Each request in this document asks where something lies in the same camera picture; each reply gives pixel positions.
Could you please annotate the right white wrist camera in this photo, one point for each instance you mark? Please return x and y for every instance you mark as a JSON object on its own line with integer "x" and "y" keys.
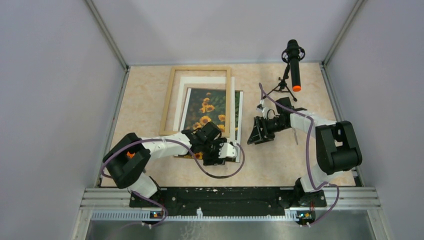
{"x": 263, "y": 109}

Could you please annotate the orange curved toy block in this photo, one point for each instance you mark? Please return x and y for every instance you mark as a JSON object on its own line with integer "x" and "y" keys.
{"x": 130, "y": 155}

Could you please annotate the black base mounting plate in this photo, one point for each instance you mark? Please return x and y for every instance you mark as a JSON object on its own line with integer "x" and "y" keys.
{"x": 230, "y": 201}

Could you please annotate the black microphone orange tip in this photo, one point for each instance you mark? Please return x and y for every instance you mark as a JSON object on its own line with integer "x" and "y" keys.
{"x": 295, "y": 69}

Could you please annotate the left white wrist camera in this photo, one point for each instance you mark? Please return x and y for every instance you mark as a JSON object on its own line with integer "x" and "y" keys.
{"x": 228, "y": 150}

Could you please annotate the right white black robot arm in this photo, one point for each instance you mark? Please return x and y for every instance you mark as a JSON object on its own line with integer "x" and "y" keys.
{"x": 337, "y": 148}

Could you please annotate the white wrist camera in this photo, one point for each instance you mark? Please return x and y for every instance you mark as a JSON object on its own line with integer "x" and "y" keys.
{"x": 228, "y": 150}
{"x": 263, "y": 109}

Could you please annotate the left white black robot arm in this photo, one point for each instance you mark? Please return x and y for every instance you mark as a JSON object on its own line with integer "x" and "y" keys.
{"x": 125, "y": 163}

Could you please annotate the aluminium front rail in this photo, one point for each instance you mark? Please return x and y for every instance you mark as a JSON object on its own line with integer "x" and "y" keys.
{"x": 113, "y": 204}

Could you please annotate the white mat board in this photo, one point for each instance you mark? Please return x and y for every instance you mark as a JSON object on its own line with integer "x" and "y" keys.
{"x": 190, "y": 80}

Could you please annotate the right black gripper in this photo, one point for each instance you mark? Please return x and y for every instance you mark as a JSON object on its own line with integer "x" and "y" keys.
{"x": 258, "y": 134}

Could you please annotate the black mini tripod stand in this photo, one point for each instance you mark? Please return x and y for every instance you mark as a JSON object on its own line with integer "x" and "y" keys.
{"x": 281, "y": 84}

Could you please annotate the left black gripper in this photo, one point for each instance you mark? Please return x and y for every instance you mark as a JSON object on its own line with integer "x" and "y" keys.
{"x": 209, "y": 160}

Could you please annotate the wooden picture frame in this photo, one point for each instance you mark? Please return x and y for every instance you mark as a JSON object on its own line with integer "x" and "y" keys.
{"x": 167, "y": 99}

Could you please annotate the sunflower photo print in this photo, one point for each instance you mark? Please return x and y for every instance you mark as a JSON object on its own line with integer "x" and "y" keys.
{"x": 203, "y": 105}

